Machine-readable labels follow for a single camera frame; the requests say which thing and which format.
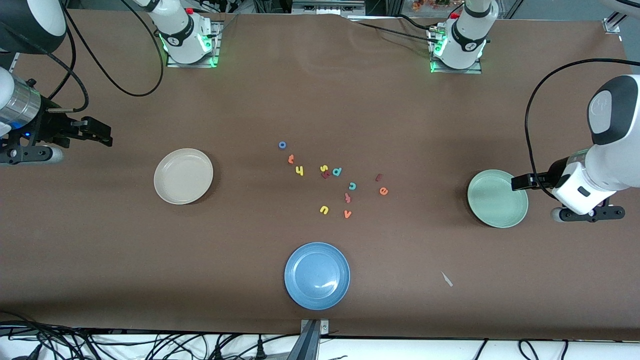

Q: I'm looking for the orange colourful object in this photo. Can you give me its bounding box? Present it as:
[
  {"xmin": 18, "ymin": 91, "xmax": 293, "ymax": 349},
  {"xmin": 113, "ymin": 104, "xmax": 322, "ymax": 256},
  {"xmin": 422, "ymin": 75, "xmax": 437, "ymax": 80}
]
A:
[{"xmin": 411, "ymin": 0, "xmax": 453, "ymax": 12}]

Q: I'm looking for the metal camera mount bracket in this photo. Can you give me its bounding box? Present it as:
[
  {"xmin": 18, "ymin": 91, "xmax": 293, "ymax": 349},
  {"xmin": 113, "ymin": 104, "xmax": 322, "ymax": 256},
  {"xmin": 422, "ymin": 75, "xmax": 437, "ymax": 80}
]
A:
[{"xmin": 287, "ymin": 319, "xmax": 331, "ymax": 360}]

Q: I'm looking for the aluminium frame profile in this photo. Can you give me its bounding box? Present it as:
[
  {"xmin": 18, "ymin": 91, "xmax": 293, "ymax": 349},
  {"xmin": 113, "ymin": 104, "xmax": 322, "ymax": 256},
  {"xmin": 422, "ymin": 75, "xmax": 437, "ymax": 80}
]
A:
[{"xmin": 602, "ymin": 10, "xmax": 628, "ymax": 35}]

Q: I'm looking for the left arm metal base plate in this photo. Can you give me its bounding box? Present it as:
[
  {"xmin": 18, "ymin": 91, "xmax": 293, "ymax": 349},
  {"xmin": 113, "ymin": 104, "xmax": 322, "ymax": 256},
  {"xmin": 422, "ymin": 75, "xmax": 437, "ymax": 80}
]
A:
[{"xmin": 430, "ymin": 27, "xmax": 483, "ymax": 75}]

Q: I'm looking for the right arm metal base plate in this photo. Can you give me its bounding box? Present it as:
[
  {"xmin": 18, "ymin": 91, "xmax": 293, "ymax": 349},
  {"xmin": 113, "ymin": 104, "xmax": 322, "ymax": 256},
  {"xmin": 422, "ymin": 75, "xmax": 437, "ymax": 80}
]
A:
[{"xmin": 165, "ymin": 21, "xmax": 221, "ymax": 69}]

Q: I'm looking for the grey metal box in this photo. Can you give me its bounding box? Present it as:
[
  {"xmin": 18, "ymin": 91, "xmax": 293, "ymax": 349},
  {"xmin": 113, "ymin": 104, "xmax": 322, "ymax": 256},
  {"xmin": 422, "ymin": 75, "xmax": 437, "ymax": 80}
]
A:
[{"xmin": 291, "ymin": 0, "xmax": 367, "ymax": 16}]

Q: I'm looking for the beige brown plate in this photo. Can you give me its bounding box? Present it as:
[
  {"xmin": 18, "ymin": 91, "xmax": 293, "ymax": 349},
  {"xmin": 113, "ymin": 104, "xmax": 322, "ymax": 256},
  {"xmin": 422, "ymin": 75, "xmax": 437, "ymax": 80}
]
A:
[{"xmin": 153, "ymin": 148, "xmax": 214, "ymax": 205}]

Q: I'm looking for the green plate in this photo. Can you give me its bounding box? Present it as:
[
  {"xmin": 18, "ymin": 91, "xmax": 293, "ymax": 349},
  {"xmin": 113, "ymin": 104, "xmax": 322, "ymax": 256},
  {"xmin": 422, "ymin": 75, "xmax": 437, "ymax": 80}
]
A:
[{"xmin": 467, "ymin": 169, "xmax": 529, "ymax": 229}]

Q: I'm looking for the blue plate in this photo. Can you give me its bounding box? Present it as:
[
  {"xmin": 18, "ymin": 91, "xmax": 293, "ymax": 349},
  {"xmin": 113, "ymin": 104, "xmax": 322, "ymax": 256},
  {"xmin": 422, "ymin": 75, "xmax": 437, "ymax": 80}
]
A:
[{"xmin": 284, "ymin": 242, "xmax": 351, "ymax": 311}]

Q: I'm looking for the brown table cover sheet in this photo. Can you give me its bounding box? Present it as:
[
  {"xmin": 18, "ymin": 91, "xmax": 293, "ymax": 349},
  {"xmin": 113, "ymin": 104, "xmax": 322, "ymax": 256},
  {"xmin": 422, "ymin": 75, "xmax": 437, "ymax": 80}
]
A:
[{"xmin": 0, "ymin": 9, "xmax": 640, "ymax": 342}]

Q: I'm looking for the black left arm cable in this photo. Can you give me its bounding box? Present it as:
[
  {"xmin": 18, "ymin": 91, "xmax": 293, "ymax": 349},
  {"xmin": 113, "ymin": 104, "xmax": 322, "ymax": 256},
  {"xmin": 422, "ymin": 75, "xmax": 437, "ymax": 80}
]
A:
[{"xmin": 525, "ymin": 58, "xmax": 640, "ymax": 201}]

